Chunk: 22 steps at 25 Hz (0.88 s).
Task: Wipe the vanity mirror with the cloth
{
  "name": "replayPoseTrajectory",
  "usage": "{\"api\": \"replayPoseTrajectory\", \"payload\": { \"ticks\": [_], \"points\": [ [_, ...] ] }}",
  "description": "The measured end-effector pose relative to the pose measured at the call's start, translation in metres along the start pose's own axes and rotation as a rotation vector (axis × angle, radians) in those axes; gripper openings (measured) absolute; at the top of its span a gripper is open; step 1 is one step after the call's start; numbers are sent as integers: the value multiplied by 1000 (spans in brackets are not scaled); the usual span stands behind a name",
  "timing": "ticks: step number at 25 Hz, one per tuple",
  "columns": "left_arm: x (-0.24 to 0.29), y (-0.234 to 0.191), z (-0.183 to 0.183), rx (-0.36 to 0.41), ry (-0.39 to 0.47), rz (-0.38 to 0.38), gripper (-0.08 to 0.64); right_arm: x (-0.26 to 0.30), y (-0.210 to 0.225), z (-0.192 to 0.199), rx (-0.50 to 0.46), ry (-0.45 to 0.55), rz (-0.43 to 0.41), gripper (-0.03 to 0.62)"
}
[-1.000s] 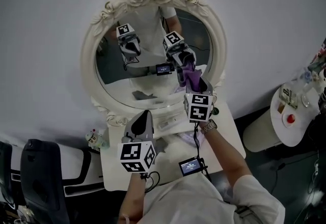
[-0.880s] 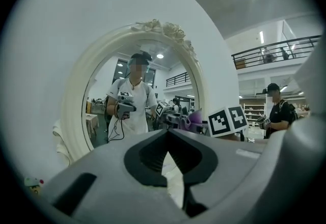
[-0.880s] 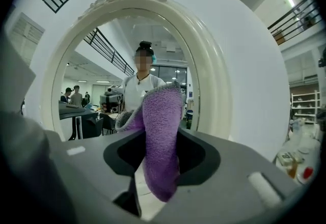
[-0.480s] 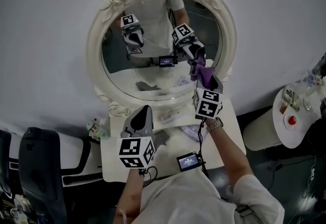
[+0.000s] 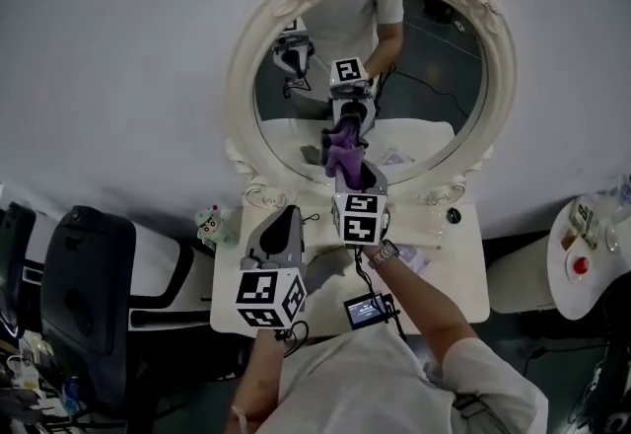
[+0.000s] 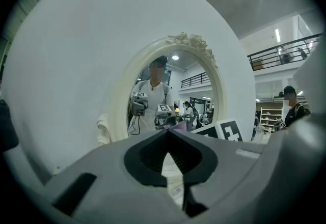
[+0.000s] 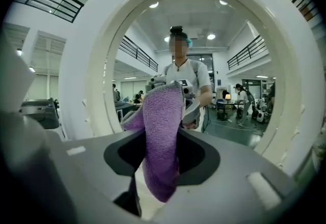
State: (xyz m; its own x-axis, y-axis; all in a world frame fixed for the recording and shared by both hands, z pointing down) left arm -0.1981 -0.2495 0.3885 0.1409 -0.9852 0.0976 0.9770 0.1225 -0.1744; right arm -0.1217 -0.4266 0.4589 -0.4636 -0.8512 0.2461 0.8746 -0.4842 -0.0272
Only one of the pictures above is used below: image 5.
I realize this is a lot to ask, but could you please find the person's left forearm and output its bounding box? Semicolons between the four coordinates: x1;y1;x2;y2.
230;329;288;424

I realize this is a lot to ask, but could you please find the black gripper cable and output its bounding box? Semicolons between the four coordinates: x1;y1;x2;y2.
351;244;377;296

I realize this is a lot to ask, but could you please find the oval ornate mirror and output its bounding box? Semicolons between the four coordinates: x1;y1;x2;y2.
224;0;519;209

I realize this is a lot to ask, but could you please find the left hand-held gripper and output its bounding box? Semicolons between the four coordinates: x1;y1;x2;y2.
236;205;308;328

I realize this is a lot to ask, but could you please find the cartoon figure bottle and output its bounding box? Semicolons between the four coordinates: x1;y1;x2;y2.
194;204;239;252

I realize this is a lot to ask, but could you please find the grey cloth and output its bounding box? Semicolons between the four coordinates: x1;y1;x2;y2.
302;246;352;296

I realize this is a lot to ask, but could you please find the blue-capped water bottle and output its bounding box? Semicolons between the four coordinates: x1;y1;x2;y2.
60;374;83;417

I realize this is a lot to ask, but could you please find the silver wristwatch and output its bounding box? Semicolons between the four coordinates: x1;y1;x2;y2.
368;238;401;271

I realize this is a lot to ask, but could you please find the black massage chair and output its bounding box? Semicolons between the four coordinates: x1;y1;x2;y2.
37;203;219;414
0;201;38;340

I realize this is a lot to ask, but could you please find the small black screen device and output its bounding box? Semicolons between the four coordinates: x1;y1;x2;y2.
342;292;396;331

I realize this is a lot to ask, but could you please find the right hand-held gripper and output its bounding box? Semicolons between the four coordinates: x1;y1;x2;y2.
330;160;390;246

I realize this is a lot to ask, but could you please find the white round side table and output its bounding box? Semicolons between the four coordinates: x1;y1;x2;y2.
486;191;631;324

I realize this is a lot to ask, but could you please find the purple cloth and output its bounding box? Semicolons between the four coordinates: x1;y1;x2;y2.
319;128;379;191

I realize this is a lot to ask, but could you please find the white carved vanity table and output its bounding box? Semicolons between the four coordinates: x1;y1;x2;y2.
209;201;492;340

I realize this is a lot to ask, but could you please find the person's right forearm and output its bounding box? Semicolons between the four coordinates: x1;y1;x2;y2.
367;253;480;365

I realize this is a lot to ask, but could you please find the person's white shirt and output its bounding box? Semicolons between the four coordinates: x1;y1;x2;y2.
249;322;549;434

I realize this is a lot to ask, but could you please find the printed carton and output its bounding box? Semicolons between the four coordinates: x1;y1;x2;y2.
568;196;600;247

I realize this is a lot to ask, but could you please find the lilac tissue packet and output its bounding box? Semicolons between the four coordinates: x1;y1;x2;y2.
393;241;433;276

